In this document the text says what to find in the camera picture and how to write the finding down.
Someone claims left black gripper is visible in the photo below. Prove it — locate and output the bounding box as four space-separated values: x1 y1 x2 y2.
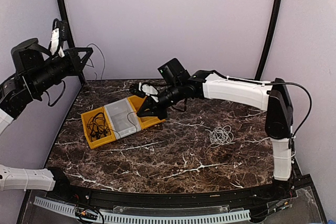
29 46 93 95

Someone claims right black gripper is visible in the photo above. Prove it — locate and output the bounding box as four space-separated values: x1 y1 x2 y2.
138 81 184 120

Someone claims thick black cable bundle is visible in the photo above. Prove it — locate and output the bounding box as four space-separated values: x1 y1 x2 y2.
87 112 111 141

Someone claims white cable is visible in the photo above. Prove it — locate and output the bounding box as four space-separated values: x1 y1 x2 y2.
205 125 236 148

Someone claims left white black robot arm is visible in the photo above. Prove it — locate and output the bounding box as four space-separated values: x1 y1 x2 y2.
1 38 93 201

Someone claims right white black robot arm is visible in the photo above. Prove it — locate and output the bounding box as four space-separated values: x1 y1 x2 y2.
130 70 297 200

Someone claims yellow bin near back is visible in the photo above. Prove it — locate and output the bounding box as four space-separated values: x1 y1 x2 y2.
127 95 165 131

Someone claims yellow bin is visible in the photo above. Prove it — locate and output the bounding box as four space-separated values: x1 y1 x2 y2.
127 95 165 131
81 107 117 150

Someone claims white plastic bin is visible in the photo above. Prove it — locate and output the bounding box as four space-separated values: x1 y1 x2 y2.
104 98 140 140

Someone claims yellow bin near front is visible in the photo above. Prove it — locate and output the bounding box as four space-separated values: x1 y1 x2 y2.
81 107 117 150

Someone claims small circuit board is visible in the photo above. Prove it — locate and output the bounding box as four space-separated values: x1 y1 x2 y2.
74 207 99 220

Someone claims left black frame post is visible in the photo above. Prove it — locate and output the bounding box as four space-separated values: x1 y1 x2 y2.
51 0 87 83

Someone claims black frame post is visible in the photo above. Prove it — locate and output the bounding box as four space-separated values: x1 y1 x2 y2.
254 0 281 81
51 0 87 83

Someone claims black front rail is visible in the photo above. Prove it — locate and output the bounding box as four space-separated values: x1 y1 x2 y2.
31 176 313 210

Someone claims white slotted cable duct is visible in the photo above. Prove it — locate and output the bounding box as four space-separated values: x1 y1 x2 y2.
34 197 251 224

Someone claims right black frame post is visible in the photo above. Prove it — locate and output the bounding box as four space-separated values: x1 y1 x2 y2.
254 0 281 81

